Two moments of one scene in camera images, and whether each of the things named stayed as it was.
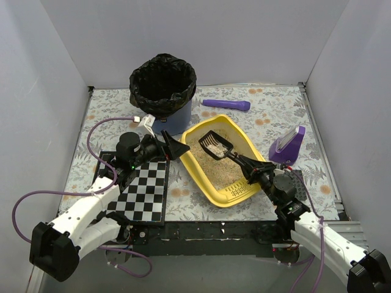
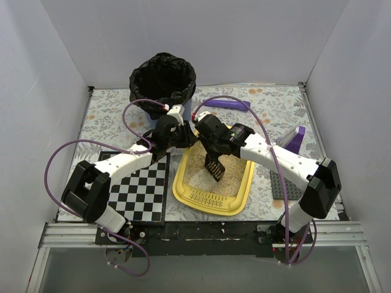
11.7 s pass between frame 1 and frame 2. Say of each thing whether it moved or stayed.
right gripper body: moved
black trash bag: stayed
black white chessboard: stayed
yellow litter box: moved
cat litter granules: stayed
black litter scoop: moved
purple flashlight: stayed
